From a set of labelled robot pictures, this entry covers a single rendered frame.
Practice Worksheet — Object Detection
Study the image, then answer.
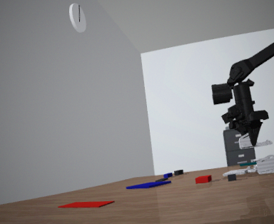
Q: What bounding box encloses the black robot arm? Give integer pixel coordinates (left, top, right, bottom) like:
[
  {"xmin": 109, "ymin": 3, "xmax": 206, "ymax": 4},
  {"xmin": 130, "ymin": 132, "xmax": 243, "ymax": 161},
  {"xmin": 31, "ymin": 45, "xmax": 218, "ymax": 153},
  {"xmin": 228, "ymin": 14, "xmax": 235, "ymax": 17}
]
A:
[{"xmin": 211, "ymin": 42, "xmax": 274, "ymax": 124}]

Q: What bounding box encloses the blue flat plate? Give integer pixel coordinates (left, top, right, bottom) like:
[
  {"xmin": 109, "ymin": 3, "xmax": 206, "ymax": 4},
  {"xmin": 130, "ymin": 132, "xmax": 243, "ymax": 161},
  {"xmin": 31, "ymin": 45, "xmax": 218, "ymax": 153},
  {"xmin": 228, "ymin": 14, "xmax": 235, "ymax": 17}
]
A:
[{"xmin": 126, "ymin": 181, "xmax": 171, "ymax": 189}]

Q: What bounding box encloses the red rectangular block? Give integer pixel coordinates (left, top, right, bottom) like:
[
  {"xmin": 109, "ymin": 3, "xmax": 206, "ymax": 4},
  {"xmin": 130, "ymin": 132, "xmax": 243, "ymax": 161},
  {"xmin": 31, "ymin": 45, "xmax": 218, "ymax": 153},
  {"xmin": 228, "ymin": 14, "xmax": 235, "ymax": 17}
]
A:
[{"xmin": 195, "ymin": 175, "xmax": 212, "ymax": 183}]

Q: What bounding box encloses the red flat plate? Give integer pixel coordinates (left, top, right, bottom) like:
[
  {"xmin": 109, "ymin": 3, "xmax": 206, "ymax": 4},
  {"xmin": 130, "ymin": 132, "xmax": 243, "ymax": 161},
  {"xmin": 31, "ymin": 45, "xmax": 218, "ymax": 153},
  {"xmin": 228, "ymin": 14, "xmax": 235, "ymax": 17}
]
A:
[{"xmin": 58, "ymin": 200, "xmax": 114, "ymax": 208}]

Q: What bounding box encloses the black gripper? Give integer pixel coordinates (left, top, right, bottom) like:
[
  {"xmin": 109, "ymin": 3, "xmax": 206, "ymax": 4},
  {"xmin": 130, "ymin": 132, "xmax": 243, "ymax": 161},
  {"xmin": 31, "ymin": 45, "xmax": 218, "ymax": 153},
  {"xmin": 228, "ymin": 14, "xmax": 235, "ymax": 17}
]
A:
[{"xmin": 228, "ymin": 98, "xmax": 269, "ymax": 146}]

